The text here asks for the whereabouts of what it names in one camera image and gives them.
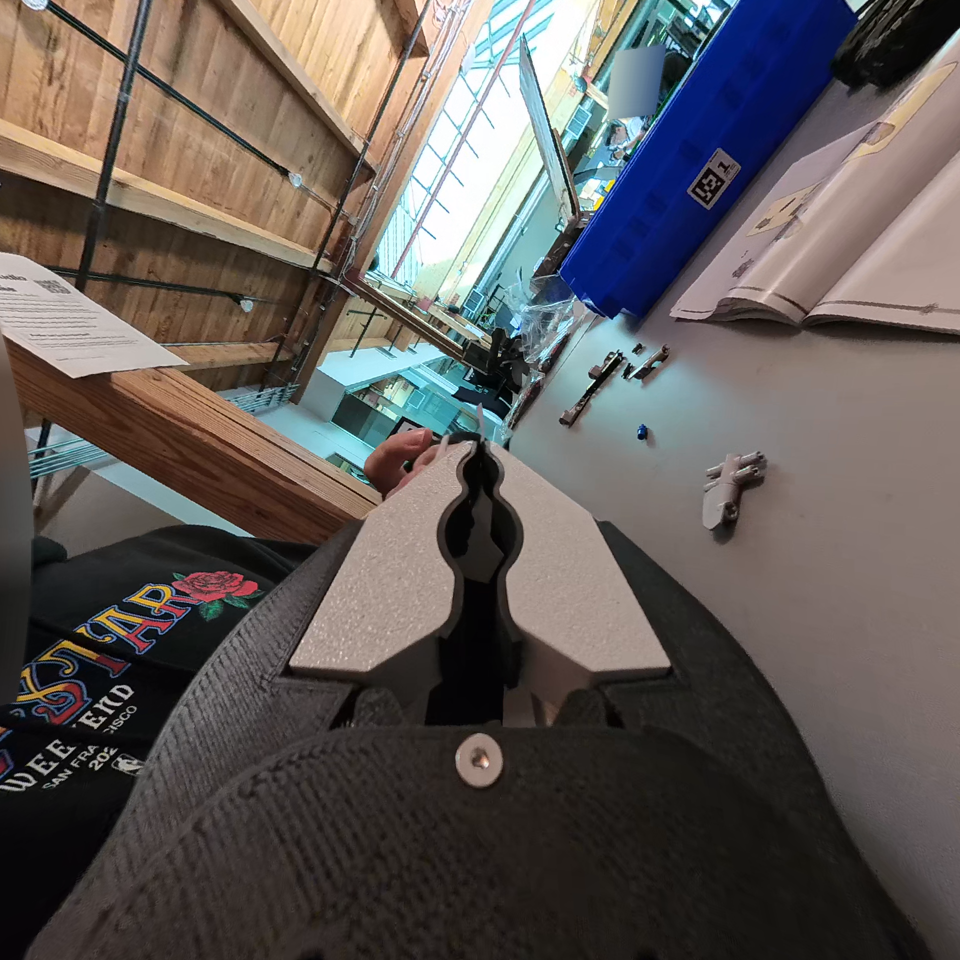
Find blue storage bin with tag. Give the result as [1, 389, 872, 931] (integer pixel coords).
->
[558, 0, 860, 320]

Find black toy tyre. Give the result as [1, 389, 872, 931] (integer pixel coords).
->
[831, 0, 948, 90]

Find wooden railing beam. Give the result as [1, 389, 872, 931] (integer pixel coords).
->
[6, 341, 381, 546]

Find whiteboard easel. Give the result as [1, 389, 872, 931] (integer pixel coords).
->
[516, 36, 585, 230]

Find white paper sheet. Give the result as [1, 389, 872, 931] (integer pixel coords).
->
[0, 252, 190, 380]

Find grey toy panel piece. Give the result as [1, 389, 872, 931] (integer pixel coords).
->
[702, 451, 768, 531]

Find person's left hand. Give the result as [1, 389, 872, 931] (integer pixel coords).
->
[365, 429, 453, 501]

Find person's black hoodie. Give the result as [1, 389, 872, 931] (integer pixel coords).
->
[0, 523, 325, 960]

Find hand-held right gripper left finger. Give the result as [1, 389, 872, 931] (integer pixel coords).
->
[287, 441, 483, 710]

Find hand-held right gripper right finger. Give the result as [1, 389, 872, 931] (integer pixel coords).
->
[480, 444, 674, 727]

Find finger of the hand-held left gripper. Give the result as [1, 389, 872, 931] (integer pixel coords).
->
[450, 487, 505, 585]

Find instruction booklet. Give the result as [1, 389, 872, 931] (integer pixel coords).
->
[669, 52, 960, 336]

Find dark grey toy beam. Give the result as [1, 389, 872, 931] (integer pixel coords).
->
[558, 350, 628, 429]

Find clear plastic bags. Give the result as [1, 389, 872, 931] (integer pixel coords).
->
[513, 288, 597, 380]

